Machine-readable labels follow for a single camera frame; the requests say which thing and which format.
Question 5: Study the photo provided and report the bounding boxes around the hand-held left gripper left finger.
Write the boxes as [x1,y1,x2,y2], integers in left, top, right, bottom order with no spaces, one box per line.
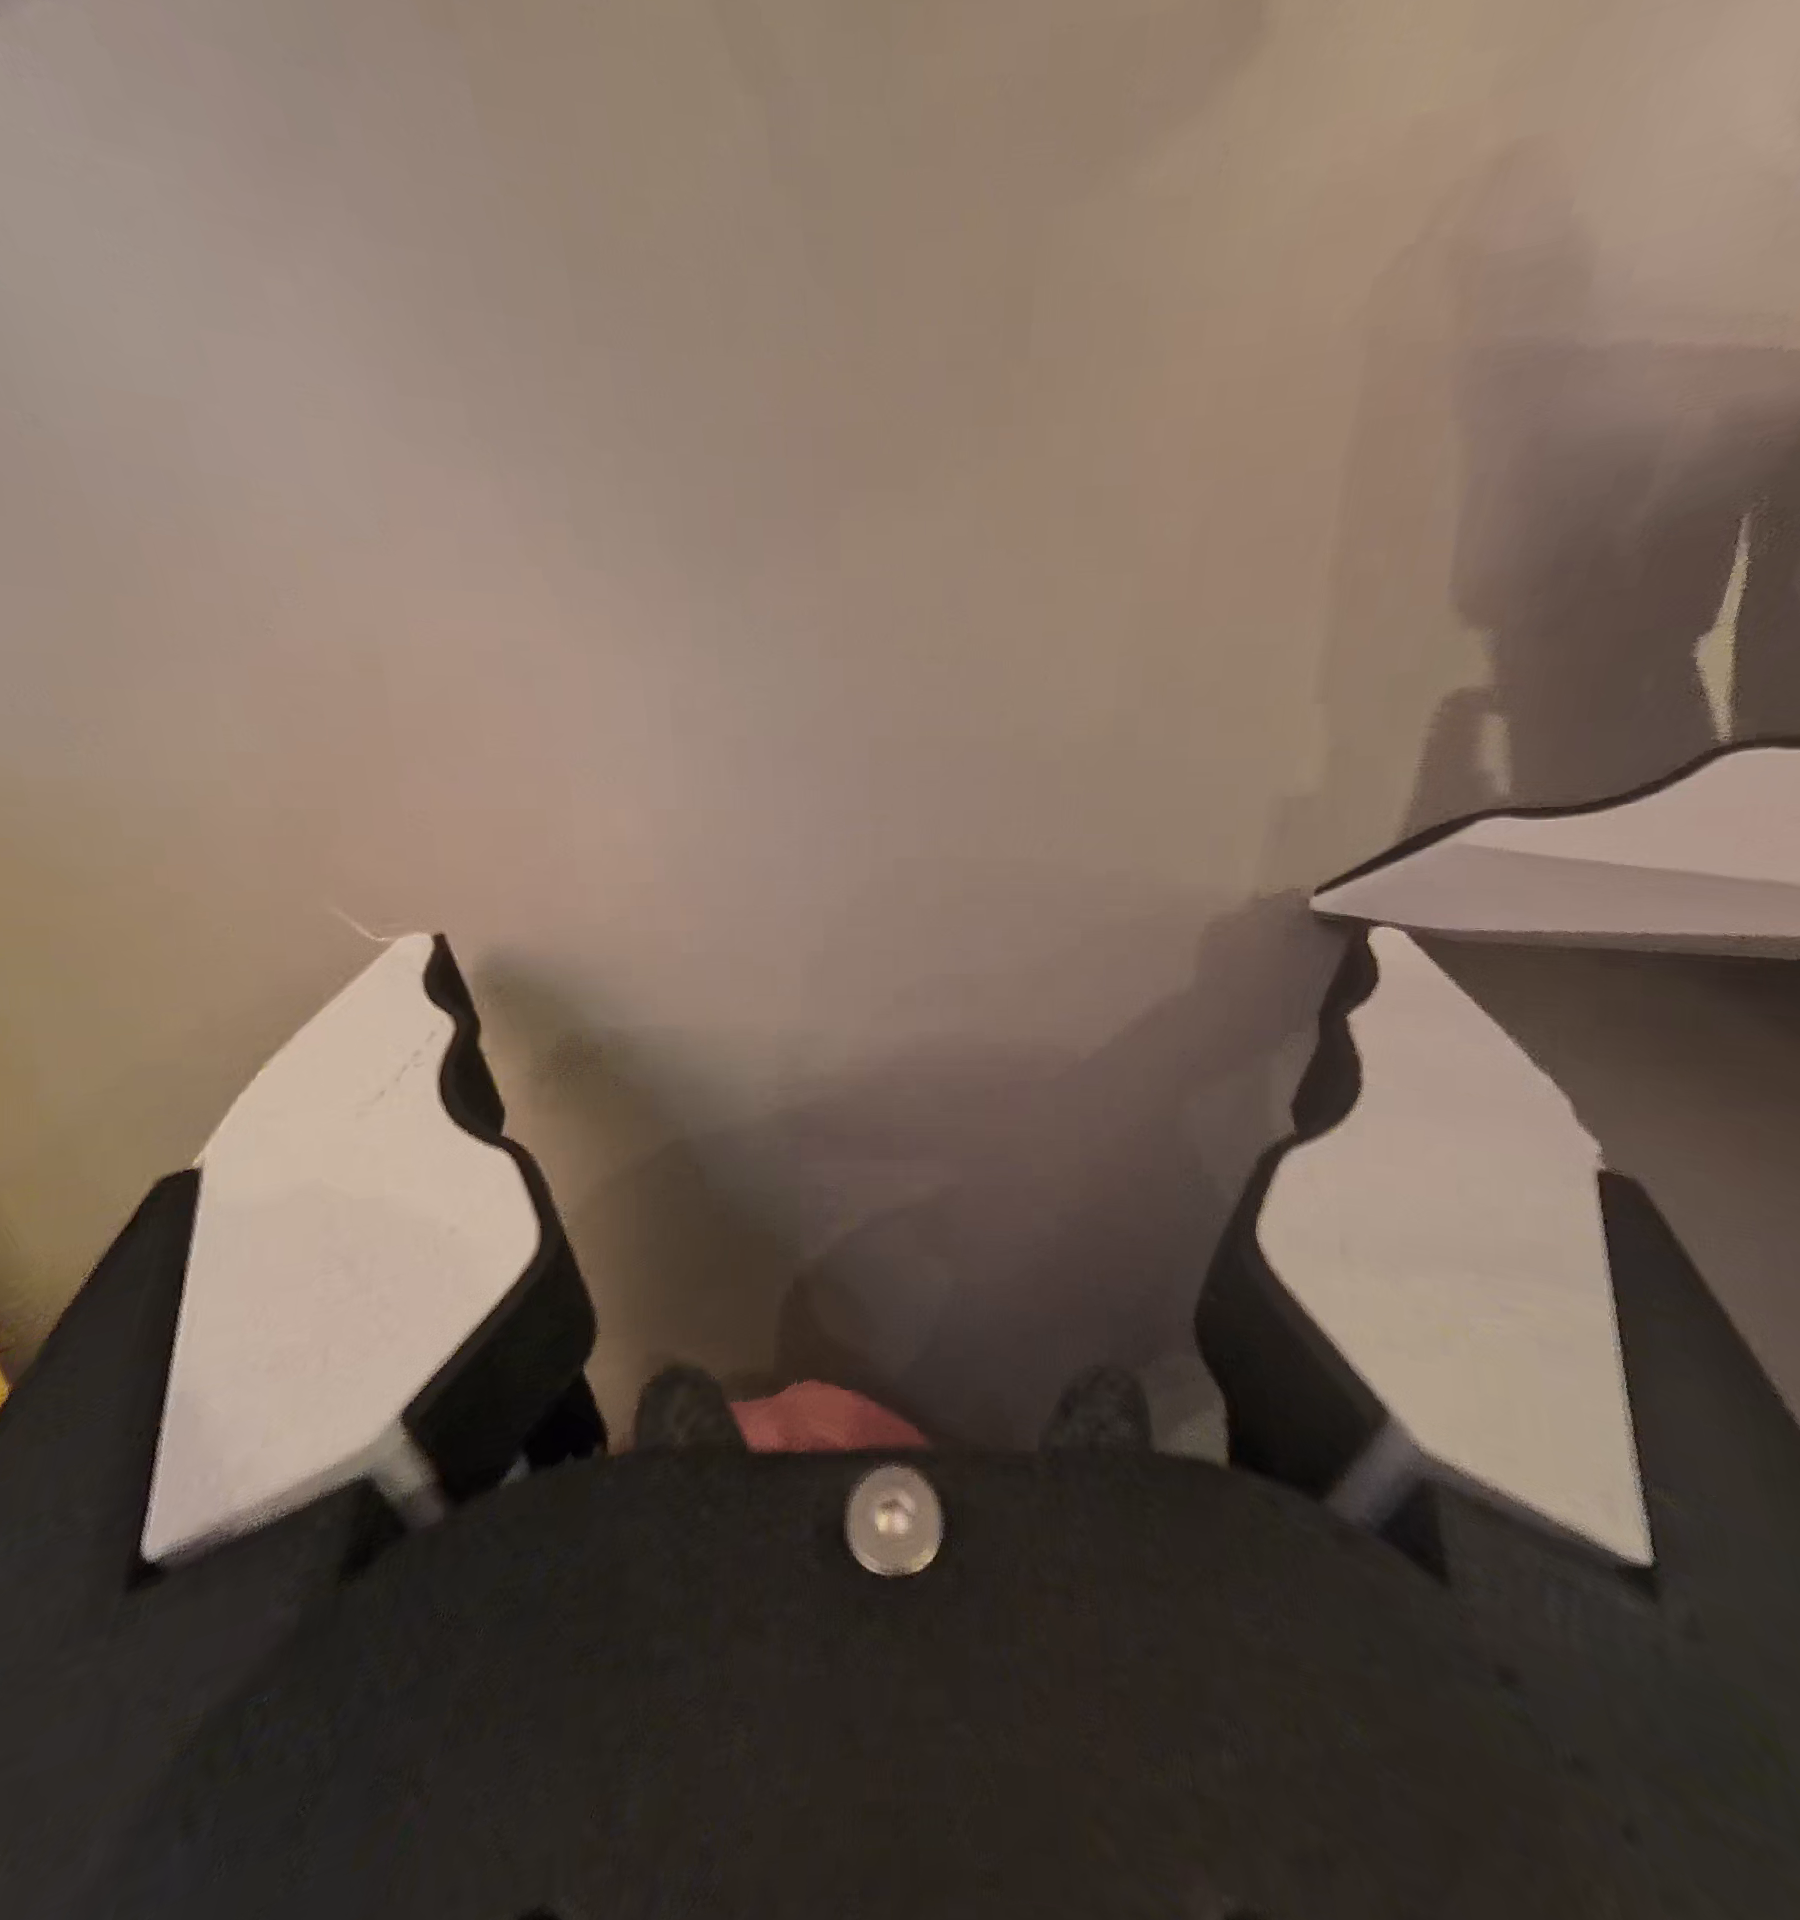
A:
[139,932,606,1570]

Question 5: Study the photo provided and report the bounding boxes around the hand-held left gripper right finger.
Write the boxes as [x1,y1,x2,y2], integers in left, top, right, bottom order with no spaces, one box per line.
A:
[1194,922,1657,1570]

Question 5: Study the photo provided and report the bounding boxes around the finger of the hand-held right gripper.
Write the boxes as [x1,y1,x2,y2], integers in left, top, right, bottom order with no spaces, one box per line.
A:
[1307,732,1800,964]

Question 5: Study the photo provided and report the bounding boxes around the person's left hand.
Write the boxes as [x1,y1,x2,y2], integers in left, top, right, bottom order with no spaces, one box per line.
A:
[728,1381,931,1454]

